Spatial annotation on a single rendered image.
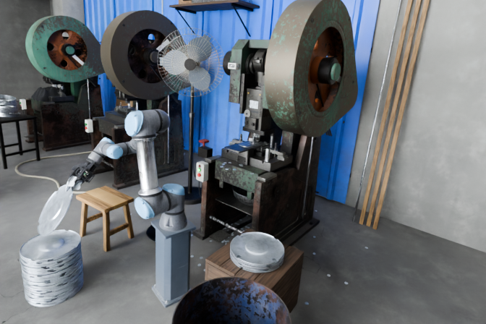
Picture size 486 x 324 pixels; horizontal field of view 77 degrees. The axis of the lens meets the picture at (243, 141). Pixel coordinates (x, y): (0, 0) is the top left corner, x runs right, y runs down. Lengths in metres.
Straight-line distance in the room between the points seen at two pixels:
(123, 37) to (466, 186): 3.12
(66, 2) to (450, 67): 5.99
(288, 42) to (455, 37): 1.65
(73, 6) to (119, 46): 3.89
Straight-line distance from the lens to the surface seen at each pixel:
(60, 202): 2.00
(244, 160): 2.14
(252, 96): 2.15
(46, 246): 2.08
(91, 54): 4.80
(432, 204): 3.15
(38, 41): 4.53
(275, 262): 1.65
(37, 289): 2.11
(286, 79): 1.63
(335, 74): 1.93
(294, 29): 1.68
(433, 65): 2.98
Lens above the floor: 1.36
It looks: 15 degrees down
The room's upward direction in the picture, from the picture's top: 4 degrees clockwise
